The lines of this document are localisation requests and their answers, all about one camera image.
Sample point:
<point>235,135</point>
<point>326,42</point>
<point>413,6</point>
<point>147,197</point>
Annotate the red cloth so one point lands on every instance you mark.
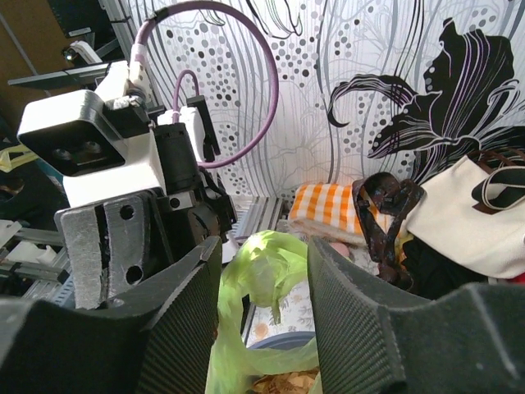
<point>517,280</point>

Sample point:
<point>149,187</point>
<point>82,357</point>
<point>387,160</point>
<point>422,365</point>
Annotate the orange checkered cloth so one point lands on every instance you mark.
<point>326,210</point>

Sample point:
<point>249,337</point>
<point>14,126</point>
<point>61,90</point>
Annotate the cream canvas tote bag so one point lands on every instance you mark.
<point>448,220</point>

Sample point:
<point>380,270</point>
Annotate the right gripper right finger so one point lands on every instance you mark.
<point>373,337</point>

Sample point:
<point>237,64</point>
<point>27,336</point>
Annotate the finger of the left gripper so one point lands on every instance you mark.
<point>84,232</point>

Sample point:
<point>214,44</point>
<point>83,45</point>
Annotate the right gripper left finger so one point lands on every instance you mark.
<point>154,338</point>

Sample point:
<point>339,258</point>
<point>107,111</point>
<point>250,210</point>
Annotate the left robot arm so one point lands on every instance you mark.
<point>186,145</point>

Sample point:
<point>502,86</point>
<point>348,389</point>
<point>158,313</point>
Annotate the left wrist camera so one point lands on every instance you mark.
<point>100,140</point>

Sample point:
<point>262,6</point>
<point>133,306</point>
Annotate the crumpled brown paper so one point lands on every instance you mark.
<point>293,382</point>

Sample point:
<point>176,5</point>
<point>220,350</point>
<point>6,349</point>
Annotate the blue trash bin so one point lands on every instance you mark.
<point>284,341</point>

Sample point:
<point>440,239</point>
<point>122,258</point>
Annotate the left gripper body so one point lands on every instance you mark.
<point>146,232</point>

